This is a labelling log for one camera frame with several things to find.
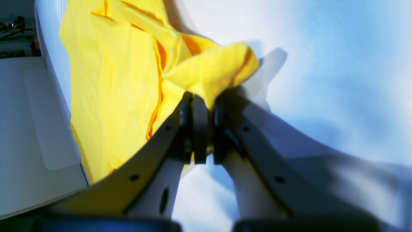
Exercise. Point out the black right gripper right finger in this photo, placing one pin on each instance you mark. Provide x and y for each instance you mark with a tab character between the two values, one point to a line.
271	196

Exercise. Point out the yellow t-shirt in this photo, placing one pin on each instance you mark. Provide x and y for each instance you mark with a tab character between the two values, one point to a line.
129	70

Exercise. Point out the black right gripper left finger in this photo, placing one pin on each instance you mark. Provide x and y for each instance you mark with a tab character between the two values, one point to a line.
140	195

